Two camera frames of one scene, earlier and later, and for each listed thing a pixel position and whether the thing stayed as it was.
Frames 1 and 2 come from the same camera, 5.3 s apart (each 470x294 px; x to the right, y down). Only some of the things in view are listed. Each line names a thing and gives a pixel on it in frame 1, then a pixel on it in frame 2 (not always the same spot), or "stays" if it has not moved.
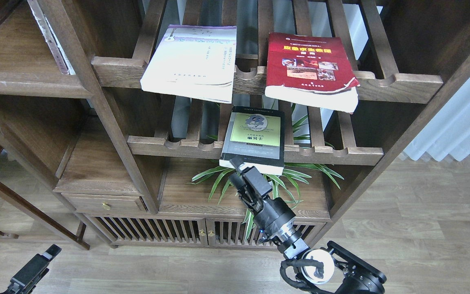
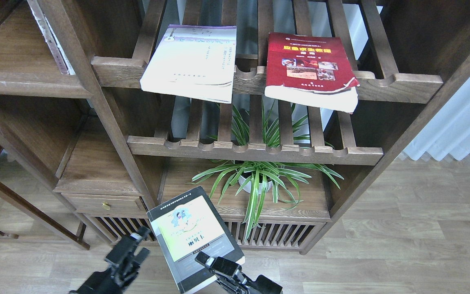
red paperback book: [311, 71] stays
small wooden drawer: [92, 203] stays
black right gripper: [269, 213] → [226, 273]
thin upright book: [55, 47] stays
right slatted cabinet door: [231, 232] stays
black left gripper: [32, 271] → [125, 265]
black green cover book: [256, 136] → [188, 225]
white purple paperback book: [196, 61] stays
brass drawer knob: [106, 206] stays
